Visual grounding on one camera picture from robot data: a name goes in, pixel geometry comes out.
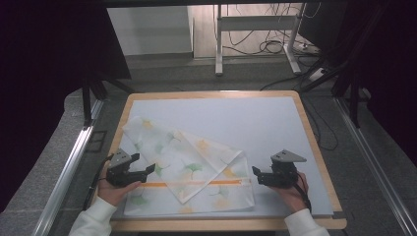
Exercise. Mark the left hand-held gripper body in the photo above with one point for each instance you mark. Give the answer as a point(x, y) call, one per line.
point(118, 160)

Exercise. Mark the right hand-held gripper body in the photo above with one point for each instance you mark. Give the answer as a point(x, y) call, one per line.
point(282, 173)

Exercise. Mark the white leaf-print mesh zipper bag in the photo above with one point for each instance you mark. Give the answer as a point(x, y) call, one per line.
point(183, 154)

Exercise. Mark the person's left hand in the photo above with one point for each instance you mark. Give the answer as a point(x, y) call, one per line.
point(113, 195)

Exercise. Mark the black floor grate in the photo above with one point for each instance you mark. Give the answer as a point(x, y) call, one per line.
point(96, 141)

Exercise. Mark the black metal stand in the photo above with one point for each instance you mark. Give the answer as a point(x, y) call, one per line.
point(87, 101)
point(354, 98)

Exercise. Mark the white power strip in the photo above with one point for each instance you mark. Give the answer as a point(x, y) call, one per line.
point(317, 73)
point(306, 48)

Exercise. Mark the dark curtain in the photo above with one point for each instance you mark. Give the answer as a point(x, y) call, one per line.
point(396, 65)
point(39, 82)

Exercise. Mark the white cabinet panel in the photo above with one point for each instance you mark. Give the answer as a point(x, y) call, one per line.
point(147, 29)

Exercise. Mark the aluminium rail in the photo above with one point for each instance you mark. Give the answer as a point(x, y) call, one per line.
point(67, 170)
point(373, 164)

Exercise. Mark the white metal desk frame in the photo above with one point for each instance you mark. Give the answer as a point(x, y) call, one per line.
point(255, 23)

